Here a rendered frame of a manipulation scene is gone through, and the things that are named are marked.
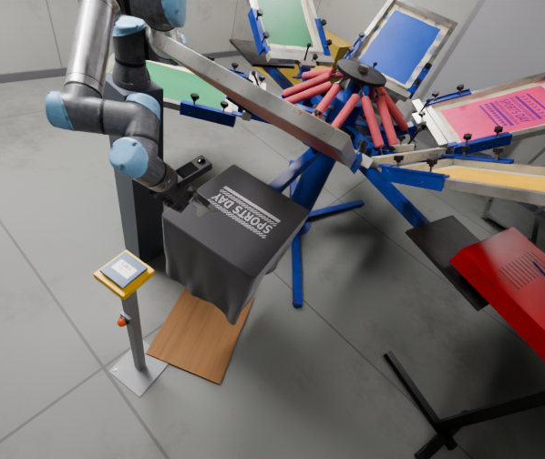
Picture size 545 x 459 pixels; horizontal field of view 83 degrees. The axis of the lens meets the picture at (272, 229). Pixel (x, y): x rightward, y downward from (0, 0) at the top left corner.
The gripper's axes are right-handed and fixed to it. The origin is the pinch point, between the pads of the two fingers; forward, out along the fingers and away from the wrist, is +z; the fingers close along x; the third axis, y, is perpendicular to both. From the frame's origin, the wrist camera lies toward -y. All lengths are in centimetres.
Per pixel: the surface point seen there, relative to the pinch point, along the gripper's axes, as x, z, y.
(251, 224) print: 6.5, 34.3, -2.7
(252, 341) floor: 29, 110, 55
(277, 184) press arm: -6, 58, -26
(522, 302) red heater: 104, 51, -46
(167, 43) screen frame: -22.4, -24.5, -25.8
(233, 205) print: -6.0, 35.4, -4.0
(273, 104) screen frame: 11.2, -20.9, -29.3
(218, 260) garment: 9.4, 22.7, 15.5
